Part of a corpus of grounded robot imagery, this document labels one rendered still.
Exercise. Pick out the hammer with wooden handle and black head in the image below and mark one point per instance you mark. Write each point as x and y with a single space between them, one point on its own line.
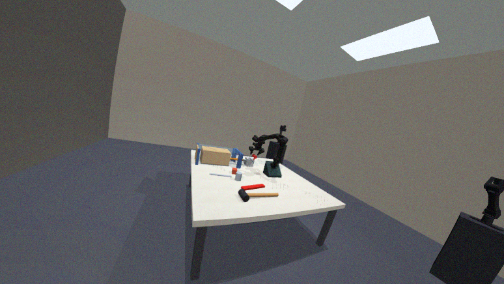
245 196

